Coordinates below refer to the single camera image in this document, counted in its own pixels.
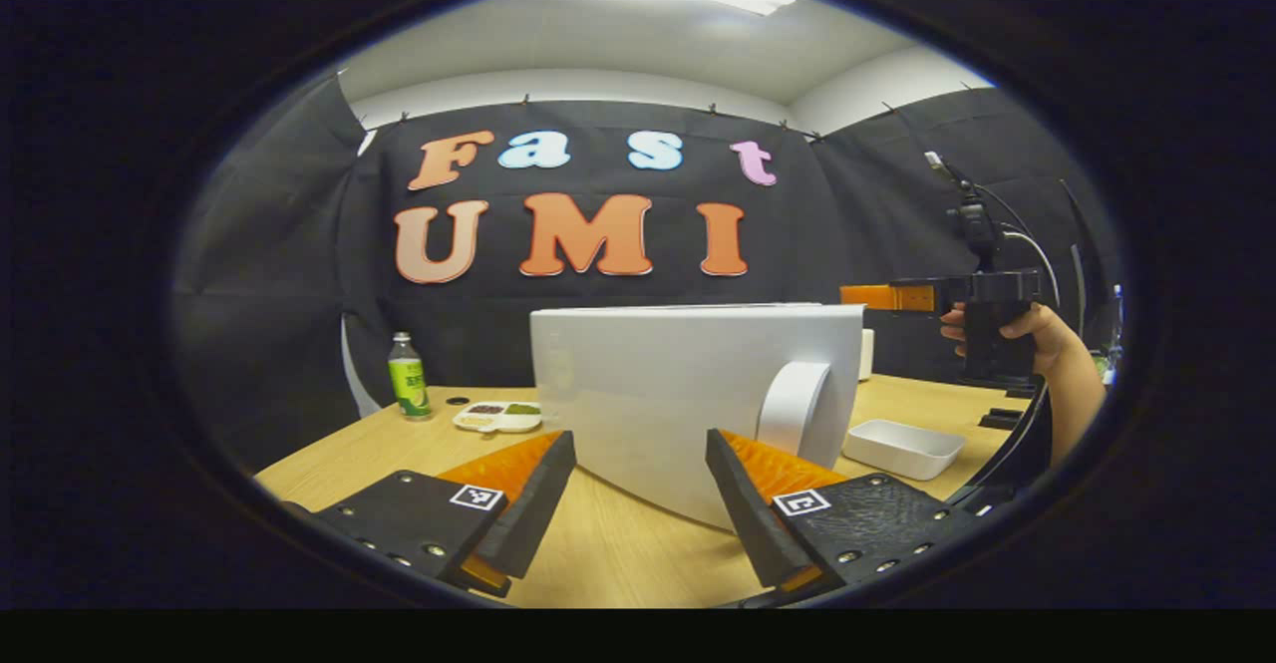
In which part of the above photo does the black cable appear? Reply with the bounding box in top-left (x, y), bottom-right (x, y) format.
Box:
top-left (945, 374), bottom-right (1055, 510)

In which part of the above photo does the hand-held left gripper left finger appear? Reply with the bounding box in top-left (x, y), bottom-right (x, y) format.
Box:
top-left (282, 430), bottom-right (578, 599)

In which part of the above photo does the white compartment snack dish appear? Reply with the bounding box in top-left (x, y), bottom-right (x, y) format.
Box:
top-left (453, 401), bottom-right (543, 435)

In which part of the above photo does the white rectangular tray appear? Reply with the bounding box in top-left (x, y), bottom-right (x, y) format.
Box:
top-left (843, 418), bottom-right (967, 482)

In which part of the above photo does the white microwave oven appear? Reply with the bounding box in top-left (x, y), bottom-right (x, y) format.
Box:
top-left (529, 303), bottom-right (866, 532)

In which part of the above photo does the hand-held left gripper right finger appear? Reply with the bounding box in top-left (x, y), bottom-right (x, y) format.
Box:
top-left (705, 428), bottom-right (983, 594)

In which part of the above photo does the clear plastic bottle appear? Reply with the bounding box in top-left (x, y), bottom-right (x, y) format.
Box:
top-left (1107, 284), bottom-right (1128, 373)

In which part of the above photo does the black backdrop cloth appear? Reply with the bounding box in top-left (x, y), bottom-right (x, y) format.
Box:
top-left (169, 70), bottom-right (1127, 475)

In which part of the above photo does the green label drink bottle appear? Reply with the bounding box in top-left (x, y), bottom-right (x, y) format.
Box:
top-left (387, 331), bottom-right (434, 422)

